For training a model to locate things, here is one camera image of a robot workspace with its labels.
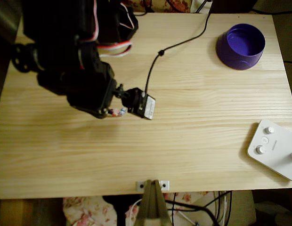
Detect candy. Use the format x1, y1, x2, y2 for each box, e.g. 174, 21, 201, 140
107, 107, 127, 118

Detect purple bowl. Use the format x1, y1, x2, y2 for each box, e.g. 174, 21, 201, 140
215, 23, 266, 71

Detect floral fabric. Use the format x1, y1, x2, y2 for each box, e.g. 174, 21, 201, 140
63, 192, 215, 226
123, 0, 191, 14

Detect wooden table leg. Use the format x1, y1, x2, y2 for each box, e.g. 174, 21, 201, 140
0, 200, 33, 226

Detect black box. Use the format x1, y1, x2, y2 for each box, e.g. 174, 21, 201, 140
210, 0, 252, 14

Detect beige box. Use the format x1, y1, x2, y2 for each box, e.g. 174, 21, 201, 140
190, 190, 256, 226

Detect white desk lamp base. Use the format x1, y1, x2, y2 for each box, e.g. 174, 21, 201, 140
246, 119, 292, 184

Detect black wrist camera white label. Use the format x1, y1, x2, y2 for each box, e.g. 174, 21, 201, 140
121, 87, 157, 121

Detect red white servo wires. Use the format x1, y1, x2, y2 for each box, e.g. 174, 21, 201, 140
77, 0, 135, 71

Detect white metal bracket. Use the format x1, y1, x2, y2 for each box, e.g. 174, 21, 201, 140
136, 180, 170, 191

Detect white cable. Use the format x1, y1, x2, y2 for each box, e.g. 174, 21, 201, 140
125, 198, 143, 226

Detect olive camera stand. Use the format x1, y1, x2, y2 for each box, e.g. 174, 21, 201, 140
136, 179, 172, 226

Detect thick black cable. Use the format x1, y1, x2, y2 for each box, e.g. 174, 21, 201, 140
164, 199, 221, 226

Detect thin black cable bundle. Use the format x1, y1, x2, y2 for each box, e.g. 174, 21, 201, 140
213, 190, 233, 226

